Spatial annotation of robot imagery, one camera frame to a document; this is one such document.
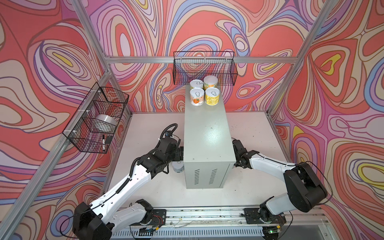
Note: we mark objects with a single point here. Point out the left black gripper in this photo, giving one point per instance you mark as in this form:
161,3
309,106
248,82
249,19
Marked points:
178,157

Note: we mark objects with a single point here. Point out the can mid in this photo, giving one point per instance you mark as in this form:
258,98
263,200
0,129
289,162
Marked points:
178,167

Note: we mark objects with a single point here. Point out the can mid column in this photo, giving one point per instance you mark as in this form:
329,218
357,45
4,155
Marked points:
197,96

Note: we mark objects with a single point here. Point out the yellow label can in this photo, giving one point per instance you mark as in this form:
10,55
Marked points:
212,96

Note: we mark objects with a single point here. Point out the green label can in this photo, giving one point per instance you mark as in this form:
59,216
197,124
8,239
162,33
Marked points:
196,84

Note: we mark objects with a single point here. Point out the orange label can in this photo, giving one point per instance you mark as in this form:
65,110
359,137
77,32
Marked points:
210,82

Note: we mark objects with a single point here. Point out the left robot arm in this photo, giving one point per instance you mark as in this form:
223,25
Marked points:
103,217

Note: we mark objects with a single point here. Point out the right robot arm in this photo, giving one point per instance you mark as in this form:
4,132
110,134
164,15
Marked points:
304,188

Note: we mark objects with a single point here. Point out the grey metal cabinet counter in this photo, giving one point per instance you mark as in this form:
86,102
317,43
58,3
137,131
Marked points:
208,150

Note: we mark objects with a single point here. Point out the black wire basket left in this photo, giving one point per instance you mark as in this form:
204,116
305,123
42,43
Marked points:
85,133

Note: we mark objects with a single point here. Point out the black wire basket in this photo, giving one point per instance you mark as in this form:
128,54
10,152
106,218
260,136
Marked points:
191,65
85,133

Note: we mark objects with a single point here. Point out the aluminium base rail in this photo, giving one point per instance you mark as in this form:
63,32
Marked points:
205,223

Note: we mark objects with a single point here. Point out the black wire basket back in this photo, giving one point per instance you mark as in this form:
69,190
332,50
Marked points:
191,65

